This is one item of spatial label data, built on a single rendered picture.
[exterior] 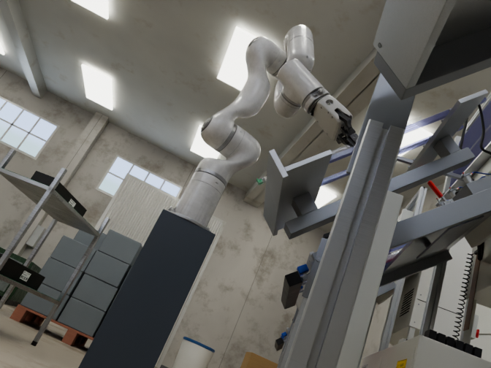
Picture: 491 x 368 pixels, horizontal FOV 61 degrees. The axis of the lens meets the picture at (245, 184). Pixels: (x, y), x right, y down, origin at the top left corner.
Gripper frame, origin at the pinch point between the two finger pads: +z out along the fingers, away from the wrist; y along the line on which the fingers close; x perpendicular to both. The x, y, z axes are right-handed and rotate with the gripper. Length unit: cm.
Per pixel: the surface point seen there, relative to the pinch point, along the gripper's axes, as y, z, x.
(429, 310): 82, 52, -22
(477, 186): 17.0, 26.6, -31.3
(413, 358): 14, 51, 20
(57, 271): 374, -184, 173
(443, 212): 13.4, 27.1, -14.1
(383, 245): -14.0, 27.4, 19.3
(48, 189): 148, -134, 102
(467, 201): 13.1, 28.8, -22.3
